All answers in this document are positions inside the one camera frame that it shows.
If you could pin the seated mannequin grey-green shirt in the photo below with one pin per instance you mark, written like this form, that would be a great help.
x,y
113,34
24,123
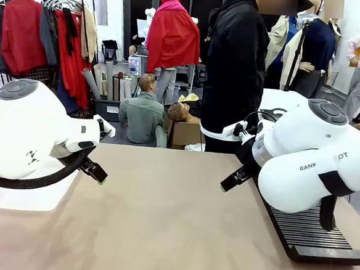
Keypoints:
x,y
142,117

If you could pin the person in black jacket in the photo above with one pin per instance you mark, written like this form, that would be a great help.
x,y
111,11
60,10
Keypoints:
x,y
234,67

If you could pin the mannequin head brown hair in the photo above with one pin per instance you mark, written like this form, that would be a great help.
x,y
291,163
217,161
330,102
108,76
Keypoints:
x,y
180,110

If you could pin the beige garment on hanger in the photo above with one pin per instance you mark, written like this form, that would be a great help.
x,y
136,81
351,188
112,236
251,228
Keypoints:
x,y
89,33

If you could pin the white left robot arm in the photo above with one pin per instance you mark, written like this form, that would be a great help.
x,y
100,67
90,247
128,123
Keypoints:
x,y
19,130

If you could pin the brown cardboard box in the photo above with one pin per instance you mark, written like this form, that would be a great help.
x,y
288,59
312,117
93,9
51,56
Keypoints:
x,y
184,135

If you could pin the black chair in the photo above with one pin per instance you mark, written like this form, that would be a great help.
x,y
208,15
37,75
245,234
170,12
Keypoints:
x,y
109,51

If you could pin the red dress on hanger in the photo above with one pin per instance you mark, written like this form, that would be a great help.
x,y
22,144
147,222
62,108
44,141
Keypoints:
x,y
71,72

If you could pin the mannequin with red cape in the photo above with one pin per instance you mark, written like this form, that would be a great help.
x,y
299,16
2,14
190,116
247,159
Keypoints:
x,y
172,38

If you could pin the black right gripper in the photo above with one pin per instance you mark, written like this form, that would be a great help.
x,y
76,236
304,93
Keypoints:
x,y
248,155

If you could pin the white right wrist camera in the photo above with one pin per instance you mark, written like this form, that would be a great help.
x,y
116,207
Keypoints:
x,y
233,129

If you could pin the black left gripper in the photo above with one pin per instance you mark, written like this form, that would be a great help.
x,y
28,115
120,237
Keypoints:
x,y
85,164

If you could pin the mannequin in navy top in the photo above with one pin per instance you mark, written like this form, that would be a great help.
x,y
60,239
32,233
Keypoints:
x,y
318,52

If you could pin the yellow cloth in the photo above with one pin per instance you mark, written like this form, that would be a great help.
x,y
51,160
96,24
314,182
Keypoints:
x,y
189,97

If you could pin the mannequin in beige coat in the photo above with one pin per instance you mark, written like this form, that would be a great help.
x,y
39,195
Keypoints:
x,y
279,46

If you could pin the white background table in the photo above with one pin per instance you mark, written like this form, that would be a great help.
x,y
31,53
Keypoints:
x,y
278,100

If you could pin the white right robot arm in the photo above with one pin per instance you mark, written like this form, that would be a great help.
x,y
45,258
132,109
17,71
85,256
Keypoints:
x,y
306,144

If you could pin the black slotted PCB rack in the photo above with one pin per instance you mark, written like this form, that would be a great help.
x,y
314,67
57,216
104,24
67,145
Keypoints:
x,y
309,236

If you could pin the black storage bin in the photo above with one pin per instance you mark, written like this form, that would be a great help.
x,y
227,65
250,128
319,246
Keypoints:
x,y
106,109

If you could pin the red jacket on hanger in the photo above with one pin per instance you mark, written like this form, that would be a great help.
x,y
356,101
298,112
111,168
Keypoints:
x,y
21,34

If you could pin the grey garment on hanger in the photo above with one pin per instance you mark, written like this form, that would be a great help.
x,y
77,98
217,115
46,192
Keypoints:
x,y
49,36

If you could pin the grey paper roll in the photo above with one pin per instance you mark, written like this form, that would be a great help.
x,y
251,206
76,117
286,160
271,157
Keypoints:
x,y
91,82

